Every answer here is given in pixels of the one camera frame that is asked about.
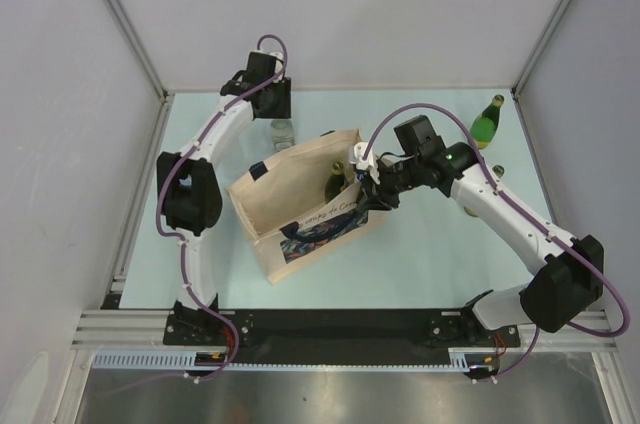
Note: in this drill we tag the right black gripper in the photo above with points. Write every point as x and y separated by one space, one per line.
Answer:
377 197

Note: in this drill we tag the green glass bottle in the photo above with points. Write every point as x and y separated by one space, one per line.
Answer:
336 183
498 172
485 126

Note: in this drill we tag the beige canvas tote bag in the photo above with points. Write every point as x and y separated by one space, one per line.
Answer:
281 204

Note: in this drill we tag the clear glass bottle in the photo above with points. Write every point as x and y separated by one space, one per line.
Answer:
282 134

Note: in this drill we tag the green glass bottle back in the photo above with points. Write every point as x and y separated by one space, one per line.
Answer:
485 126

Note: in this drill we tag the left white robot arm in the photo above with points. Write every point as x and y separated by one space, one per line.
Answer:
189 201

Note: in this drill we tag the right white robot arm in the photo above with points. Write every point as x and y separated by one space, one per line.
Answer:
562 266

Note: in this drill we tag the green glass bottle front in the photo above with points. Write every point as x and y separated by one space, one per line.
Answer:
498 172

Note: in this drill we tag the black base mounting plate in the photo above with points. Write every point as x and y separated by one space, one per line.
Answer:
351 335

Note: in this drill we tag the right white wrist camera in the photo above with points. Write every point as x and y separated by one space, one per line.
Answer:
363 160

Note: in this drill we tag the light blue cable duct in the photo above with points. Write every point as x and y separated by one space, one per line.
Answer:
447 361

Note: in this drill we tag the aluminium frame rail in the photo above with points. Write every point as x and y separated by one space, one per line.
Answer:
144 330

